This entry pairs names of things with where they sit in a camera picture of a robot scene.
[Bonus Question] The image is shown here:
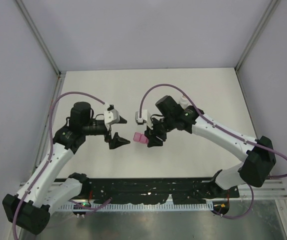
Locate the aluminium frame rail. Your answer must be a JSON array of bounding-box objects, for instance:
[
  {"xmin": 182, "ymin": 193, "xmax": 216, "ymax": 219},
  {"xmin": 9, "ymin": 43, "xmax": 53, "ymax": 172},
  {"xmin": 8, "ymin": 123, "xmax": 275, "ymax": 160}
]
[{"xmin": 18, "ymin": 178, "xmax": 287, "ymax": 201}]

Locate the right aluminium corner post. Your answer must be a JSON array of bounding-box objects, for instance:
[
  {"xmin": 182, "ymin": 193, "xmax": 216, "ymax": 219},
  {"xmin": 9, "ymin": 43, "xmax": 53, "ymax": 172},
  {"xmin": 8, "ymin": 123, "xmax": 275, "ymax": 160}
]
[{"xmin": 234, "ymin": 0, "xmax": 281, "ymax": 72}]

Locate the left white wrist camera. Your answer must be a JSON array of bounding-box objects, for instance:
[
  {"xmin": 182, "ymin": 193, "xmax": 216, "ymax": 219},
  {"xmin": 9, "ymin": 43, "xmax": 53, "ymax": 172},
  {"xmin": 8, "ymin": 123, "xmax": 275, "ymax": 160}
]
[{"xmin": 103, "ymin": 104, "xmax": 120, "ymax": 126}]

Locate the aluminium corner post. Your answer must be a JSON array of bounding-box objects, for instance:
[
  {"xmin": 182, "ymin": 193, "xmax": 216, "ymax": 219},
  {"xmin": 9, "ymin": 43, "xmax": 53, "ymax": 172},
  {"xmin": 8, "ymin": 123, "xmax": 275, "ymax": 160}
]
[
  {"xmin": 234, "ymin": 0, "xmax": 281, "ymax": 72},
  {"xmin": 13, "ymin": 0, "xmax": 61, "ymax": 77}
]

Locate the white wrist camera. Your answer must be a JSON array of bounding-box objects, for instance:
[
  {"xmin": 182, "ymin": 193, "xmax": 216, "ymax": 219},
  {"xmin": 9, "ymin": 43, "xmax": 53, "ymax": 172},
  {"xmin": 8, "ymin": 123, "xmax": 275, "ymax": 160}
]
[
  {"xmin": 135, "ymin": 109, "xmax": 152, "ymax": 127},
  {"xmin": 103, "ymin": 104, "xmax": 120, "ymax": 126}
]

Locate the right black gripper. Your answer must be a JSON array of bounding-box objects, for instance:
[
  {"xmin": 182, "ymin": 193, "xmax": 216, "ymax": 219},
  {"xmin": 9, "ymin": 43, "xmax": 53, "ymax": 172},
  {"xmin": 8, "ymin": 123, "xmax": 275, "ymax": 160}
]
[{"xmin": 144, "ymin": 114, "xmax": 176, "ymax": 147}]

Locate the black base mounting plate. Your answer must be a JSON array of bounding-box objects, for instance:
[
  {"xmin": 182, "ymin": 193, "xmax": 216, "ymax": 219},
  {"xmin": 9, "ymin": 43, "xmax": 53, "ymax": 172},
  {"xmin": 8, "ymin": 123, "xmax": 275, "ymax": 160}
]
[{"xmin": 75, "ymin": 177, "xmax": 240, "ymax": 205}]

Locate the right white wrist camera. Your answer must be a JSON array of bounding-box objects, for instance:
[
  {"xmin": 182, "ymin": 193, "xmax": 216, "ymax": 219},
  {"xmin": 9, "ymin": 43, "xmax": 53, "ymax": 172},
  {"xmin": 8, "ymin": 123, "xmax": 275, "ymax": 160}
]
[{"xmin": 135, "ymin": 109, "xmax": 152, "ymax": 127}]

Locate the white slotted cable duct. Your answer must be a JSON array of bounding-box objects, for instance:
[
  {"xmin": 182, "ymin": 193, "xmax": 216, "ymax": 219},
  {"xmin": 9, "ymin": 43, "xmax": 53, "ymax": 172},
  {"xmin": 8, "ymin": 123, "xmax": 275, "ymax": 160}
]
[{"xmin": 57, "ymin": 201, "xmax": 214, "ymax": 213}]

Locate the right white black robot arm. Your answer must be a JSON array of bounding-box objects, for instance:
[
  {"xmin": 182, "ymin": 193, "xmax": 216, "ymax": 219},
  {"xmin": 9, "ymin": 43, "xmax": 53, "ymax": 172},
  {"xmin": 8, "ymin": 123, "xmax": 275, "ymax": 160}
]
[{"xmin": 136, "ymin": 95, "xmax": 276, "ymax": 197}]

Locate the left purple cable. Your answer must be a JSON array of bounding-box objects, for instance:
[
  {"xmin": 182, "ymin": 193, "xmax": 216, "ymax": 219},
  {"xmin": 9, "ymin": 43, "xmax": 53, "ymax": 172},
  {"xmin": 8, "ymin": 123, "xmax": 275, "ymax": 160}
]
[{"xmin": 12, "ymin": 91, "xmax": 109, "ymax": 232}]

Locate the pink weekly pill organizer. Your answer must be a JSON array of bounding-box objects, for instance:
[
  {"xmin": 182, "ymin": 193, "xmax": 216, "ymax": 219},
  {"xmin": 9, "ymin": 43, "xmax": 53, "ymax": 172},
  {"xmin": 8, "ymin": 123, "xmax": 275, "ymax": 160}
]
[{"xmin": 133, "ymin": 132, "xmax": 149, "ymax": 145}]

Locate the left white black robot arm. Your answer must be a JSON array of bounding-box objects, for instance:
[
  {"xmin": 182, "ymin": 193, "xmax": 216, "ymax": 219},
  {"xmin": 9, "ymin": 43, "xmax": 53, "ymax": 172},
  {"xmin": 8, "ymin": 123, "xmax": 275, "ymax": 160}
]
[{"xmin": 2, "ymin": 101, "xmax": 130, "ymax": 235}]

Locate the left aluminium corner post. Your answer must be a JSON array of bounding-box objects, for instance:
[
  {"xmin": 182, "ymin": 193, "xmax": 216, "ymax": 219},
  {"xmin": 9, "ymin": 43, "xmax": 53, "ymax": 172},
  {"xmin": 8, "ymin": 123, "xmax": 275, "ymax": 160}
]
[{"xmin": 13, "ymin": 0, "xmax": 61, "ymax": 77}]

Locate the left side aluminium rail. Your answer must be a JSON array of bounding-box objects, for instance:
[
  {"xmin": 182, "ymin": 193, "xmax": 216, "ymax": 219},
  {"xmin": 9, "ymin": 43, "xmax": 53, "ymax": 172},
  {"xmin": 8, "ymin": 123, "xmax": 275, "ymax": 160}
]
[{"xmin": 31, "ymin": 71, "xmax": 66, "ymax": 174}]

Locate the white pill bottle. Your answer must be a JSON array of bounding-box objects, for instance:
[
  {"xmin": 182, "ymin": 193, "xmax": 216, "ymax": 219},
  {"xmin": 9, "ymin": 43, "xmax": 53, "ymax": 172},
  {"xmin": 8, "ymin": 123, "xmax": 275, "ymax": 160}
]
[{"xmin": 178, "ymin": 95, "xmax": 190, "ymax": 110}]

